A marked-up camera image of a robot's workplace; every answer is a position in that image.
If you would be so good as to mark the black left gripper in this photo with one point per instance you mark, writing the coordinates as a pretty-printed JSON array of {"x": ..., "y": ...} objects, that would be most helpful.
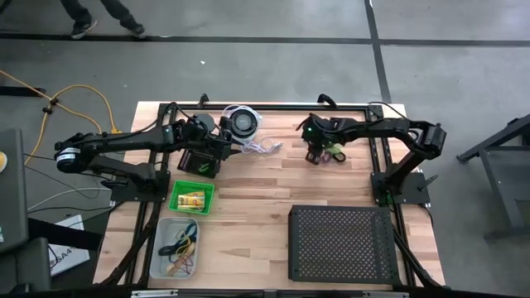
[{"x": 211, "y": 148}]

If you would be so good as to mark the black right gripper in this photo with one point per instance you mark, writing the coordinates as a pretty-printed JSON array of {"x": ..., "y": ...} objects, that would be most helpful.
[{"x": 325, "y": 130}]

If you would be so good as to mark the yellow crayon pack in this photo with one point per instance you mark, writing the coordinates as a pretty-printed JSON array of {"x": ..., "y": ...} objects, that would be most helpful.
[
  {"x": 194, "y": 208},
  {"x": 194, "y": 193},
  {"x": 190, "y": 200}
]

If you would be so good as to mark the blue rubber band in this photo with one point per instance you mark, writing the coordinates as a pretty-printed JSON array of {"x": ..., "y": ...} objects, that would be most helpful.
[{"x": 188, "y": 240}]

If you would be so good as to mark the yellow rubber band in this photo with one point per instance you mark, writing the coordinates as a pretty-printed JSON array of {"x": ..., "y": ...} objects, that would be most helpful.
[{"x": 182, "y": 248}]

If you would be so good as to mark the black rubber band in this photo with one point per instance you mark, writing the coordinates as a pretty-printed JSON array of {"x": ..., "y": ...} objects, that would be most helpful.
[{"x": 165, "y": 249}]

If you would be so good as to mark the red rubber band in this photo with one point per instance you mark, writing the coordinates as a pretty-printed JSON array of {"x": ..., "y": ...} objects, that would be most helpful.
[{"x": 191, "y": 265}]

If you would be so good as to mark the tan rubber band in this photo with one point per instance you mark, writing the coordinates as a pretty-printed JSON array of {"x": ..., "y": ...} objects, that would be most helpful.
[{"x": 172, "y": 269}]

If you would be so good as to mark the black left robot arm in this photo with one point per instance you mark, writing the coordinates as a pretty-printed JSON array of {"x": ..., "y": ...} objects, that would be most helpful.
[{"x": 124, "y": 142}]

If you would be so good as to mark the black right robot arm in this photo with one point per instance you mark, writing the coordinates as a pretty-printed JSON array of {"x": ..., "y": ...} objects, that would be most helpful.
[{"x": 385, "y": 128}]

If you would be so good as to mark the black plastic basket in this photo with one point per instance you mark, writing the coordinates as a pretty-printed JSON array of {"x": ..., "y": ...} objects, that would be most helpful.
[{"x": 186, "y": 165}]

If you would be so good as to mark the green plastic basket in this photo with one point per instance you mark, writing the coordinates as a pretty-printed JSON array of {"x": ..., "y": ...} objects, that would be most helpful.
[{"x": 174, "y": 207}]

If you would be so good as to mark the black perforated metal shelf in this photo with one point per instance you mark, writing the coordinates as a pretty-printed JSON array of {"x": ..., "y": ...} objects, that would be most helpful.
[{"x": 296, "y": 248}]

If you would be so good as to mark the white plastic bin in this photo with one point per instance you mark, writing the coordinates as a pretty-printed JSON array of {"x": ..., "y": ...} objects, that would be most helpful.
[{"x": 163, "y": 232}]

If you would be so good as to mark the black metal stand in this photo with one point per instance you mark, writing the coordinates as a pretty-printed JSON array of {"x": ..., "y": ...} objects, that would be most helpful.
[{"x": 505, "y": 186}]

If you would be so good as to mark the white labelled box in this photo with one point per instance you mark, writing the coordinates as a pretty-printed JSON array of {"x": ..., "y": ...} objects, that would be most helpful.
[{"x": 68, "y": 260}]

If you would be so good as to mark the person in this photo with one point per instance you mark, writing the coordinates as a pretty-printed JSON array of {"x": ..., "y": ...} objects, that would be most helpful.
[{"x": 83, "y": 16}]

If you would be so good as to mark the grey equipment case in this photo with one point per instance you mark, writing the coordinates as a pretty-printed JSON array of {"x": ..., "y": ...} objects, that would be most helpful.
[{"x": 12, "y": 186}]

